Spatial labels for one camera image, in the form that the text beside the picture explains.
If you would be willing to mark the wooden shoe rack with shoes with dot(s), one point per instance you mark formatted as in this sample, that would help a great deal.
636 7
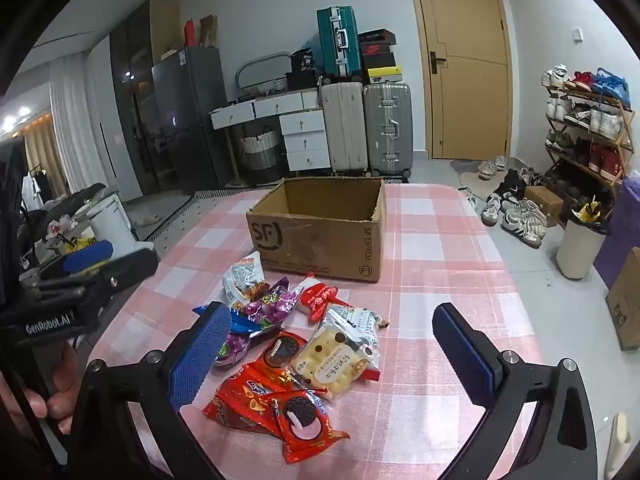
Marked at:
602 122

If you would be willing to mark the brown paper bag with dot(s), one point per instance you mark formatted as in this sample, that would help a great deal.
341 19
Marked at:
208 30

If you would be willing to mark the flat black box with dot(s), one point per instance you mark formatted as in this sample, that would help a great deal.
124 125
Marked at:
302 81

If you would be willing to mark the red white snack packet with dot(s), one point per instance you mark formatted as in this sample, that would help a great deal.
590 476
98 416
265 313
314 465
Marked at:
320 300

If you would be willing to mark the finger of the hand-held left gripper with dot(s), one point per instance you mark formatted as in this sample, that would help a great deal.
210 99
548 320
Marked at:
125 272
87 255

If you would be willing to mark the purple candy bag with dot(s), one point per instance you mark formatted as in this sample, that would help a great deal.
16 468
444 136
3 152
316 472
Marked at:
272 305

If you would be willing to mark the pile of sneakers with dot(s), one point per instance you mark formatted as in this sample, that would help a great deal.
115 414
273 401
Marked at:
520 215

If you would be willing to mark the wooden door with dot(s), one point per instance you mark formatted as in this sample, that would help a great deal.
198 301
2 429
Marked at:
465 110

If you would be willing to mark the red bag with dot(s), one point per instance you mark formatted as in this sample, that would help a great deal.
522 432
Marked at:
190 32

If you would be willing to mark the silver suitcase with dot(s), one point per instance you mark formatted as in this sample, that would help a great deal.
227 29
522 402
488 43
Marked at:
387 130

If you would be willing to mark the brown snack wrapper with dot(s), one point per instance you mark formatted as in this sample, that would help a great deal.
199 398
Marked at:
382 321

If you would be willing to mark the black shoe box red logo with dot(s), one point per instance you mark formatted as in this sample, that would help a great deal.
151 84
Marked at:
377 55

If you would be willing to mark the pink checkered tablecloth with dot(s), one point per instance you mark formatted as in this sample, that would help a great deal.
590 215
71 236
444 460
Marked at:
440 240

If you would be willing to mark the red chip packet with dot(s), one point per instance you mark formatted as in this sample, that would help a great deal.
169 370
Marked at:
235 400

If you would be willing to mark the oval mirror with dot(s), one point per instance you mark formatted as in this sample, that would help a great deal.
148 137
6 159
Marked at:
262 72

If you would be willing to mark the blue cookie packet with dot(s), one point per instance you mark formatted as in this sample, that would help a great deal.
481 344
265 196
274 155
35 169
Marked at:
242 328

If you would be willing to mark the grey refrigerator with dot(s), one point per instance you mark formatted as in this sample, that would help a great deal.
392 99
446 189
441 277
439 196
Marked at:
192 120

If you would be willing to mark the black yellow shoe box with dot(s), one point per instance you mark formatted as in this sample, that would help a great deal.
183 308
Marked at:
385 75

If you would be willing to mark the dark wardrobe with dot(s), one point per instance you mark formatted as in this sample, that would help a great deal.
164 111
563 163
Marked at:
132 85

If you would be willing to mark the brown cardboard box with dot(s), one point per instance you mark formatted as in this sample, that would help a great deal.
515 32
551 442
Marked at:
320 250

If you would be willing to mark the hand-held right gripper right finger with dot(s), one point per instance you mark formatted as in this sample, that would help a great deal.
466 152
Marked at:
465 355

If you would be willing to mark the grey door mat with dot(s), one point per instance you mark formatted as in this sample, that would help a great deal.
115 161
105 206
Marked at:
467 180

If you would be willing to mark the white orange snack bag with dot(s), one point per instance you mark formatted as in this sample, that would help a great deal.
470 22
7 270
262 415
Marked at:
242 277

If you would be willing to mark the small black box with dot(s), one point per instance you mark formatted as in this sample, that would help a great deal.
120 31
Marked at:
302 61

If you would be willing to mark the cream trash bin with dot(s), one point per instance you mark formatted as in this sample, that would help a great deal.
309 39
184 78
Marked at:
580 252

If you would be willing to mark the small cardboard box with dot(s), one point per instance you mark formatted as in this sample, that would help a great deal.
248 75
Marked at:
545 205

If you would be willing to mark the red cookie packet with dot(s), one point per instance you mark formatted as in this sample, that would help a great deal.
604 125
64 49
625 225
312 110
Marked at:
300 415
280 350

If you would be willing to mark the purple plastic bag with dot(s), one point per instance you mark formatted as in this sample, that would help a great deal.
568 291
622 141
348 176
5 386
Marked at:
625 220

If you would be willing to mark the printed cardboard box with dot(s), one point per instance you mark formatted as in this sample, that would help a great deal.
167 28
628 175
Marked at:
627 305

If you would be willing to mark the beige slipper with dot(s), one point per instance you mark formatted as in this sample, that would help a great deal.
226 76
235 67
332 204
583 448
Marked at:
149 220

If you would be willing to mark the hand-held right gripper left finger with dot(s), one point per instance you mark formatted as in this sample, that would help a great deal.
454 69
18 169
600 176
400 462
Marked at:
200 355

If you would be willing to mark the teal suitcase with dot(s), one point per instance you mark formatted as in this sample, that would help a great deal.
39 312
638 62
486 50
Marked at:
337 45

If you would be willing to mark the white wardrobe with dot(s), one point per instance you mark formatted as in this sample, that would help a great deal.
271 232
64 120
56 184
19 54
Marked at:
112 125

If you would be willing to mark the person's left hand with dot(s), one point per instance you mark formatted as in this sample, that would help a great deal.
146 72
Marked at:
65 385

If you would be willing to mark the white drawer desk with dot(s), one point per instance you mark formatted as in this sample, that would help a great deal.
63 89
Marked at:
302 130

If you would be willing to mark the beige suitcase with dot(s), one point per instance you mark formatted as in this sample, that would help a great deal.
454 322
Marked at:
342 130

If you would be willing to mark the cream biscuit packet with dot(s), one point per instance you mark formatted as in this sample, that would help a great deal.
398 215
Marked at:
330 360

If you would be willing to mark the woven laundry basket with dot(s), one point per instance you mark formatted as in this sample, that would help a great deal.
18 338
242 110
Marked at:
257 155

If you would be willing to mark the purple round candy packet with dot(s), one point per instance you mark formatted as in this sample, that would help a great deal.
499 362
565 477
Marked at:
232 350

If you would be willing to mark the beige curtain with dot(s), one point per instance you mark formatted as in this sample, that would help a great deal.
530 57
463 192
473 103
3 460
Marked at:
45 155

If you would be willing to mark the white pedal bin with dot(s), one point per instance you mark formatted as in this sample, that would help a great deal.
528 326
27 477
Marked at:
112 222

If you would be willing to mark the white curtain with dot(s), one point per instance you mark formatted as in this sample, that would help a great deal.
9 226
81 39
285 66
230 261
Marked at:
75 125

